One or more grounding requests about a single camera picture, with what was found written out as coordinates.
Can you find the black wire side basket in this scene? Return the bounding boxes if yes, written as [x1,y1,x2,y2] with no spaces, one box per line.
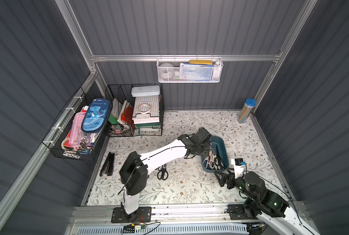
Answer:
[43,88,112,161]

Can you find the red notebook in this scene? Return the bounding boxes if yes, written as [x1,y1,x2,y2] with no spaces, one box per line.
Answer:
[121,106,134,124]

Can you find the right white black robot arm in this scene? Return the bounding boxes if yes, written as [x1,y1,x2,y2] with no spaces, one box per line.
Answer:
[215,171,319,235]

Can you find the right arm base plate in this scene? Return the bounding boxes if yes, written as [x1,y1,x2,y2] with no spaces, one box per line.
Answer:
[227,204,262,220]

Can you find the blue white packet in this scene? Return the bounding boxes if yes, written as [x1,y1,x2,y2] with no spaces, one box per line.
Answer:
[179,63,214,82]

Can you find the black wire desk organizer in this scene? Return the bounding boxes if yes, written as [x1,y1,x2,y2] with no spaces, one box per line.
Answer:
[107,84,164,137]

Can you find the checkered notebook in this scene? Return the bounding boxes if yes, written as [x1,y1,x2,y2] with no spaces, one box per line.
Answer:
[132,95,160,124]

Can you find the large black scissors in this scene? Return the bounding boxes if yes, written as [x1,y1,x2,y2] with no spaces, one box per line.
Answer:
[213,153,225,170]

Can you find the white wire wall basket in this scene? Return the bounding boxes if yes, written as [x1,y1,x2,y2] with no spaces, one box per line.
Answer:
[156,57,224,83]

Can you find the colored pencil tube blue lid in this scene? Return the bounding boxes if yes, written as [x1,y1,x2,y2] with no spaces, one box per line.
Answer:
[238,99,257,123]

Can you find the white pencil box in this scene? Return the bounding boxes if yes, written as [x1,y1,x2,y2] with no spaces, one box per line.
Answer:
[131,85,161,98]

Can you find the pink scissors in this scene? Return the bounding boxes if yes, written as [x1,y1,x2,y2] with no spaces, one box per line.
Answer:
[202,152,212,170]

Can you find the teal plastic storage box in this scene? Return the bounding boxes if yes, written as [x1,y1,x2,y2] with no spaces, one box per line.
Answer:
[201,136,229,173]

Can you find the cream yellow kitchen scissors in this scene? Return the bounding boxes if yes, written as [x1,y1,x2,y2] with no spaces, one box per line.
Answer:
[209,153,218,169]

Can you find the white tape roll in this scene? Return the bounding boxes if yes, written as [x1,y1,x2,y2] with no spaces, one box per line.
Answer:
[158,63,174,80]

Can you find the pink pencil case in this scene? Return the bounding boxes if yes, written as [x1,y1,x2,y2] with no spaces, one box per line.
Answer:
[68,112,86,148]

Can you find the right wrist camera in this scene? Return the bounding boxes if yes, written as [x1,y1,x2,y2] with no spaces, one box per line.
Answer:
[231,158,246,179]

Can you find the blue dinosaur pencil case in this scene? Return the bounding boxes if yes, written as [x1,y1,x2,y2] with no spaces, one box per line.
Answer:
[81,98,111,134]

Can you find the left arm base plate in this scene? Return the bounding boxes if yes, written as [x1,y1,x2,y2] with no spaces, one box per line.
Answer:
[111,207,152,224]

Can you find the black stapler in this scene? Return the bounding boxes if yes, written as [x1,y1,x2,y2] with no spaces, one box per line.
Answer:
[100,152,115,177]

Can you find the yellow item in basket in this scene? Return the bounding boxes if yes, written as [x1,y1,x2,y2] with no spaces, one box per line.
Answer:
[189,59,213,65]

